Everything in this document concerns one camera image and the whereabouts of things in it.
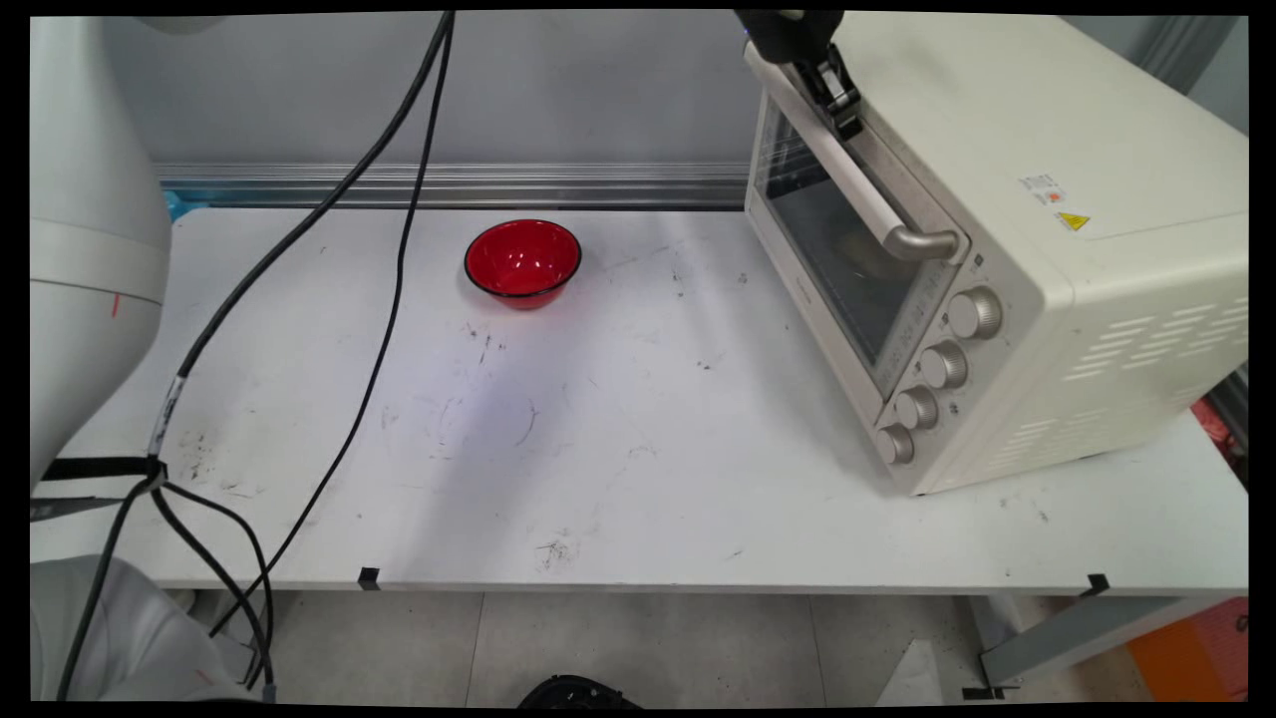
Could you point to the red bowl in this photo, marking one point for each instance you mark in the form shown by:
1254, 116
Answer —
521, 259

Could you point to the large silver oven knob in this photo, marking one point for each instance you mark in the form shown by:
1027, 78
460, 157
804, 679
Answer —
974, 313

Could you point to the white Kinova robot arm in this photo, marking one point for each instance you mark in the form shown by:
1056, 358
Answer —
90, 249

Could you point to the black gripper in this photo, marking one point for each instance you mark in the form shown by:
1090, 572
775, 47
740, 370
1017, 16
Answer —
793, 32

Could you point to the small silver oven knob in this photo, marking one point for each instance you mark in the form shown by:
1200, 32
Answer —
894, 445

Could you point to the red patterned item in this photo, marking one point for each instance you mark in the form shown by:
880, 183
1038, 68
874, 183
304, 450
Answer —
1218, 429

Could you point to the black round floor object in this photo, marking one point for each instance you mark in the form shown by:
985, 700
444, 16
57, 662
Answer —
578, 693

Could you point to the glass oven door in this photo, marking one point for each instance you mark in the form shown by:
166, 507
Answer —
827, 239

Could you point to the cream toaster oven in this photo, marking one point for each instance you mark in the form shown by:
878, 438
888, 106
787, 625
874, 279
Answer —
1057, 299

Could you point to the yellow warning sticker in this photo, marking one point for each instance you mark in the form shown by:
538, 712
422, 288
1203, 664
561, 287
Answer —
1073, 221

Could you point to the orange box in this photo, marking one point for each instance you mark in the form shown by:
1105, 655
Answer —
1191, 653

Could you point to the blue patterned mat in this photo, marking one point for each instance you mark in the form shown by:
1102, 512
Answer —
179, 204

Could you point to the aluminium rail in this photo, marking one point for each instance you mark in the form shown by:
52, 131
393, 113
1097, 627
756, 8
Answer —
558, 184

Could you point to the grey table leg with foot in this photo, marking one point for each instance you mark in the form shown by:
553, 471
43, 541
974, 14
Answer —
1077, 633

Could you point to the white label sticker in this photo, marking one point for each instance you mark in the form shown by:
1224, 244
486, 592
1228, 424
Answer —
1042, 188

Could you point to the grey aluminium post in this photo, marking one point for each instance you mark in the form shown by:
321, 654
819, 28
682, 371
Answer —
1181, 55

